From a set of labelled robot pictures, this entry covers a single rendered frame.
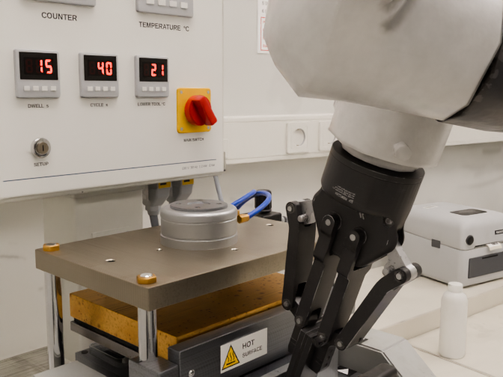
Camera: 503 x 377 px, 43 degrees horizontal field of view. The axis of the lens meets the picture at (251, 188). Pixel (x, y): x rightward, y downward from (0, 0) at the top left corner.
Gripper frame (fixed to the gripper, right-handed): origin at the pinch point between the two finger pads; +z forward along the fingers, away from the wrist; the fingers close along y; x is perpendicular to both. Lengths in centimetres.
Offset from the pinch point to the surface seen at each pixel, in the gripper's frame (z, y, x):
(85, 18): -20.6, -36.1, -4.3
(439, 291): 33, -24, 94
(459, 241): 21, -26, 98
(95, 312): 3.5, -17.9, -10.1
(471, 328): 33, -12, 88
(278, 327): -0.4, -4.5, 0.8
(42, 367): 20.5, -29.8, -7.0
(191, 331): -1.3, -6.8, -8.4
